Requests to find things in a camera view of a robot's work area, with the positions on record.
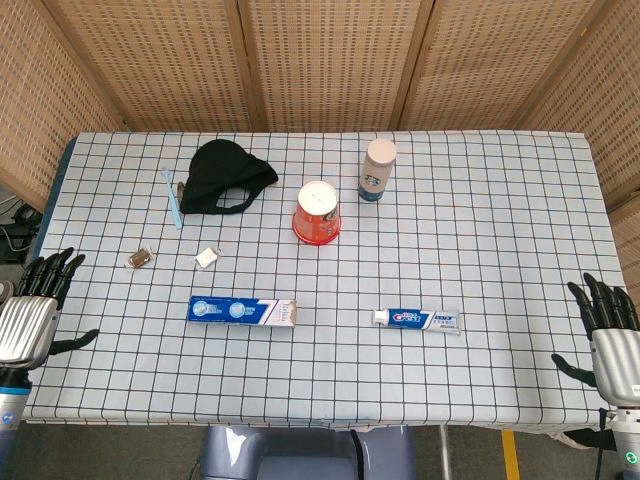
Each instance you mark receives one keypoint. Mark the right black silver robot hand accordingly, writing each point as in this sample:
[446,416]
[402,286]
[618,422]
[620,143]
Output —
[617,360]

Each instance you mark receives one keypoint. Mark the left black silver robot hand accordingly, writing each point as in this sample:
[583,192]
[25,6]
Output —
[27,330]

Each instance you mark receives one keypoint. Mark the blue white toothpaste tube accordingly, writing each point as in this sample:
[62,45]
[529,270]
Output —
[415,320]

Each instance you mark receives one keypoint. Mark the blue white toothpaste box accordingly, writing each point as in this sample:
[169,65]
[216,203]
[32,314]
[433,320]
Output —
[235,311]

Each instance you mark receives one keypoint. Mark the brown wrapped candy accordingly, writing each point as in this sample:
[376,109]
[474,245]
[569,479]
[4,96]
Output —
[138,258]

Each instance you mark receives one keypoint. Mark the white wrapped candy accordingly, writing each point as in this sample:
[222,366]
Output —
[206,257]

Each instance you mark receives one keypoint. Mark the light blue toothbrush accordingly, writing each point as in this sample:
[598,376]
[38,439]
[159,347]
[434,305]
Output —
[172,200]

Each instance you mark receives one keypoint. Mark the white table leg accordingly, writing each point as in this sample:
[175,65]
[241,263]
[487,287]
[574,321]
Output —
[443,450]

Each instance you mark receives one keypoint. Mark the blue checkered tablecloth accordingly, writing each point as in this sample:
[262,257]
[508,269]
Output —
[450,250]

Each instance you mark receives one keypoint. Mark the black knit cap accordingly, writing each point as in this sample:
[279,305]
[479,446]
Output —
[220,170]

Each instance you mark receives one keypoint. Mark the blue-grey robot torso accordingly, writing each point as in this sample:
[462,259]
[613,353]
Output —
[300,457]

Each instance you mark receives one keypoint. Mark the white bottle with pink lid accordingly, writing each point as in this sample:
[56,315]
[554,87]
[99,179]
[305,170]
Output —
[376,175]

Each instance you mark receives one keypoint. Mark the red paper cup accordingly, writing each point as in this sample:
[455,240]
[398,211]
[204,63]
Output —
[317,215]

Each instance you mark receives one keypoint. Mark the woven wooden folding screen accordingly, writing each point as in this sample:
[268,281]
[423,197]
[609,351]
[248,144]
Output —
[325,60]

